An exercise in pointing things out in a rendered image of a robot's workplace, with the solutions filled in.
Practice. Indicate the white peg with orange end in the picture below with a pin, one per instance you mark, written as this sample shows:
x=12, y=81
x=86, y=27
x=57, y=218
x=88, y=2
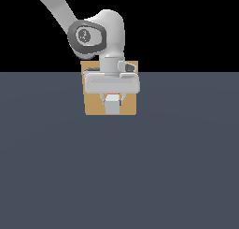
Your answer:
x=112, y=104

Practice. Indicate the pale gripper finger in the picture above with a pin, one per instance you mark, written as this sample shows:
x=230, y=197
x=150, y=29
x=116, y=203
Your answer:
x=123, y=98
x=102, y=98

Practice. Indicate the tan wooden box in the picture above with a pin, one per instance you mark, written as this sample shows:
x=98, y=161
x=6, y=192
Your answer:
x=93, y=103

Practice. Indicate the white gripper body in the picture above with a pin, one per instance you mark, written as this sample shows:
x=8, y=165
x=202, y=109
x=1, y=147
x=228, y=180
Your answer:
x=112, y=82

